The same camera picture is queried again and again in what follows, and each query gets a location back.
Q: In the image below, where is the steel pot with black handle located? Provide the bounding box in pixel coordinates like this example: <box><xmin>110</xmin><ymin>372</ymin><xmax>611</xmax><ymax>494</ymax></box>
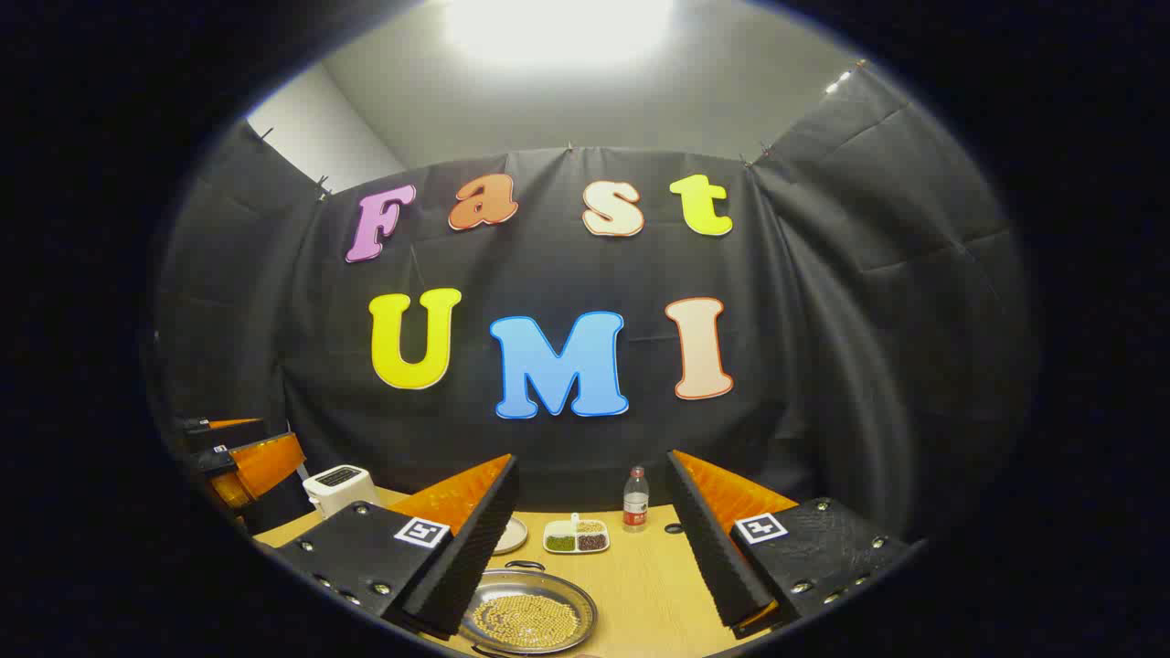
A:
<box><xmin>460</xmin><ymin>560</ymin><xmax>599</xmax><ymax>654</ymax></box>

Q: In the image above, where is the white toaster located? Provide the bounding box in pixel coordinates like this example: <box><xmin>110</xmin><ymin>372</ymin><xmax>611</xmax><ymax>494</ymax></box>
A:
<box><xmin>303</xmin><ymin>465</ymin><xmax>380</xmax><ymax>520</ymax></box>

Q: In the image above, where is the clear water bottle red label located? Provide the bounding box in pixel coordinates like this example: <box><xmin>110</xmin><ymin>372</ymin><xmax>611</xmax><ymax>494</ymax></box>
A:
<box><xmin>623</xmin><ymin>466</ymin><xmax>650</xmax><ymax>533</ymax></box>

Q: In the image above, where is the pile of yellow soybeans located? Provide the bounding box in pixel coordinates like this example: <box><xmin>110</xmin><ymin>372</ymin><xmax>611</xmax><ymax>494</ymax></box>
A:
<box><xmin>473</xmin><ymin>594</ymin><xmax>580</xmax><ymax>648</ymax></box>

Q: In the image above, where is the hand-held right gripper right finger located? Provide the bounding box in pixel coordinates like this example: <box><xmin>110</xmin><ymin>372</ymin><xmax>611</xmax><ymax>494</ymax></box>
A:
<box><xmin>665</xmin><ymin>450</ymin><xmax>924</xmax><ymax>641</ymax></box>

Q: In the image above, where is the white divided bean dish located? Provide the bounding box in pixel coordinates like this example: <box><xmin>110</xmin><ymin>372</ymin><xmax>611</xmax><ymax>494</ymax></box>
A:
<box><xmin>543</xmin><ymin>514</ymin><xmax>611</xmax><ymax>555</ymax></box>

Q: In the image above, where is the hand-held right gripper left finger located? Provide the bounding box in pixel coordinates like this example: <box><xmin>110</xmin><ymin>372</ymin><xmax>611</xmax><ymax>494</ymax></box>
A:
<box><xmin>274</xmin><ymin>454</ymin><xmax>520</xmax><ymax>639</ymax></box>

